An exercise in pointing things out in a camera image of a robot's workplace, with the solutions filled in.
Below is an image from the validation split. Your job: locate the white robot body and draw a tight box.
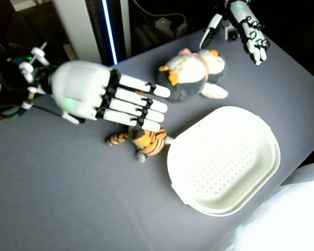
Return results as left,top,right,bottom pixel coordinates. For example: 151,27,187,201
225,161,314,251

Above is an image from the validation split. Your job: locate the thin white cable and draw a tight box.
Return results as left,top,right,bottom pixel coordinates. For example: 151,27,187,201
132,0,187,25

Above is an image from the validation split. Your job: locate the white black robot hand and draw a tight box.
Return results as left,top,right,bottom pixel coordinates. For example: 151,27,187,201
50,60,172,132
199,0,271,66

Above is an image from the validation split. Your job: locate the grey white penguin plush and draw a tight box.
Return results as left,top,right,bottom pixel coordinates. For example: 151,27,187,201
158,48,229,103

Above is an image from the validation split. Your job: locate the green red cable bundle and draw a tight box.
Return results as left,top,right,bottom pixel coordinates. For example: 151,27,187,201
0,104,26,122

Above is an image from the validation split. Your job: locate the white power adapter box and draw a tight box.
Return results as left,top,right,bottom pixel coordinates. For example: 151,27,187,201
154,17,188,40

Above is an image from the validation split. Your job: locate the white pillar with blue light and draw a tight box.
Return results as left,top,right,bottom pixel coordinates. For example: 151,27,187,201
52,0,133,66

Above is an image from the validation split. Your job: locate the orange striped tiger plush toy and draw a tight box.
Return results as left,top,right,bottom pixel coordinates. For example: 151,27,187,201
106,125,175,163

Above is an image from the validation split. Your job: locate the small grey camera block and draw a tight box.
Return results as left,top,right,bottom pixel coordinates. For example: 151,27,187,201
224,25,239,40

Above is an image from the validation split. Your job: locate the grey table cloth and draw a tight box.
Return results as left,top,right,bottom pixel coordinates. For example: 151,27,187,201
0,26,314,251

